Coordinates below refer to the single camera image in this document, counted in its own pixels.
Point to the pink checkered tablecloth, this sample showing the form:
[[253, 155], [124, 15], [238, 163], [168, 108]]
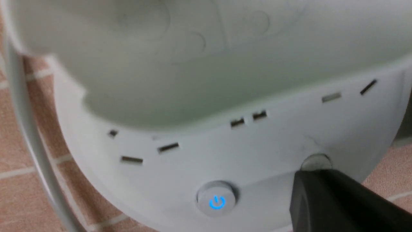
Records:
[[24, 205]]

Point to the white desk lamp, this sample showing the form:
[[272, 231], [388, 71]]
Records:
[[195, 115]]

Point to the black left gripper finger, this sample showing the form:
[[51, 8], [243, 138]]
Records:
[[330, 201]]

